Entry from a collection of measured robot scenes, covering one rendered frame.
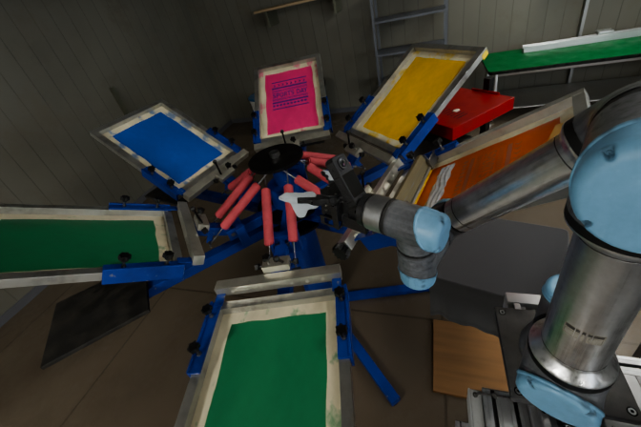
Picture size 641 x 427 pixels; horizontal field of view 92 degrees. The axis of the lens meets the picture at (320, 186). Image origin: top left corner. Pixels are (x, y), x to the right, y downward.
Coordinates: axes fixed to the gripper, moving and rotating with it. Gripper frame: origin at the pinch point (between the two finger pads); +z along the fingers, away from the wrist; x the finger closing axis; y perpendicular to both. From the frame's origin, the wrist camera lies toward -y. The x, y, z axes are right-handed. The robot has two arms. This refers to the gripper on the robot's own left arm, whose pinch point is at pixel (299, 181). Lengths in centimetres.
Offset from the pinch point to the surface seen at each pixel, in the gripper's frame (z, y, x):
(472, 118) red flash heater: 12, 34, 170
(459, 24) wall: 128, -8, 461
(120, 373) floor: 172, 176, -54
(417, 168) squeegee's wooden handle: 5, 29, 75
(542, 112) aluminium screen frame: -34, 7, 97
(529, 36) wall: 45, 18, 501
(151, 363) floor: 158, 174, -36
